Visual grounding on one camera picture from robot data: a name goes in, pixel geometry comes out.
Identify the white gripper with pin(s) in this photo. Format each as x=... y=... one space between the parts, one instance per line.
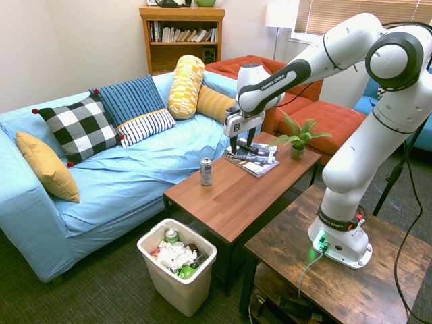
x=241 y=124

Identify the silver drink can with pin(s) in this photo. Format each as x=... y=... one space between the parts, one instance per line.
x=206 y=171

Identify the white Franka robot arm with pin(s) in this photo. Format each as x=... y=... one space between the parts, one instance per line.
x=351 y=101

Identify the green can in bin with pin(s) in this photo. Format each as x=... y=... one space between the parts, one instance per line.
x=171 y=235

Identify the beige plastic trash bin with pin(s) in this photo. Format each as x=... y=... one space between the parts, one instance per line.
x=179 y=270

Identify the black remote control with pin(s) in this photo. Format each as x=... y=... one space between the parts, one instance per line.
x=247 y=146

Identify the magazine with dark cover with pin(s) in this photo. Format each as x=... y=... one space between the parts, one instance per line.
x=256 y=152

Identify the stack of magazines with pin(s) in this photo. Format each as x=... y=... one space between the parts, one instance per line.
x=256 y=167

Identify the wooden coffee table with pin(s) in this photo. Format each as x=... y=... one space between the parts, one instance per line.
x=243 y=189

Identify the mustard striped pillow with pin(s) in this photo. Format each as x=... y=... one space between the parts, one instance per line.
x=214 y=103

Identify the small potted fern plant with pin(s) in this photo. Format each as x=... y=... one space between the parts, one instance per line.
x=298 y=136

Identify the orange armchair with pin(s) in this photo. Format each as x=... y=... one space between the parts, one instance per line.
x=293 y=91

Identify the yellow white patterned bolster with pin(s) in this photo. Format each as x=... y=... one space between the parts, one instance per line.
x=185 y=87

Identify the orange ottoman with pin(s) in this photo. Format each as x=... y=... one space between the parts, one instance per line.
x=320 y=125

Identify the small black speaker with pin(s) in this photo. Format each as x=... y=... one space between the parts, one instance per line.
x=209 y=55

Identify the blue striped pillow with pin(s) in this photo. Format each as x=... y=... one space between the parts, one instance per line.
x=138 y=108

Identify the wooden bookshelf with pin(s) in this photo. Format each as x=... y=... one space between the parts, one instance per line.
x=182 y=38

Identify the row of books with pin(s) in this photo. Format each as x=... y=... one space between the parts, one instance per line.
x=184 y=33

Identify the white floor lamp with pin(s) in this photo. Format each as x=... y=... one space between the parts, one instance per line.
x=281 y=20

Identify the crumpled white paper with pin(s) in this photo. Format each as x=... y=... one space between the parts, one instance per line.
x=175 y=254

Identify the light blue sofa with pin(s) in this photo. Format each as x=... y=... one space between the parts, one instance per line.
x=111 y=162

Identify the green round bottle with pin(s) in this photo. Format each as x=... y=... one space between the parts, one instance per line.
x=186 y=271

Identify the green bowl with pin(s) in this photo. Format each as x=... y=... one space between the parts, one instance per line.
x=204 y=2

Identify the blue chair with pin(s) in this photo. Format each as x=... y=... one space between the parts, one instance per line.
x=395 y=111

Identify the black tripod stand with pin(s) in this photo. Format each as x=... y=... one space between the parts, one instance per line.
x=396 y=172

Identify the rustic dark wooden table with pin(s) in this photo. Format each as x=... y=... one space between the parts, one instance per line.
x=337 y=270

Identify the black white checkered pillow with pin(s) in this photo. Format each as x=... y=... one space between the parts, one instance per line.
x=81 y=130

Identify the black power adapter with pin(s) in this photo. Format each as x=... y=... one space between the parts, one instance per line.
x=297 y=305

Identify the window blinds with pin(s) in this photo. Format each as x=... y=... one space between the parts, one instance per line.
x=361 y=15

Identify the mustard yellow square pillow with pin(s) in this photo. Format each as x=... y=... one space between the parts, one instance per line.
x=47 y=167

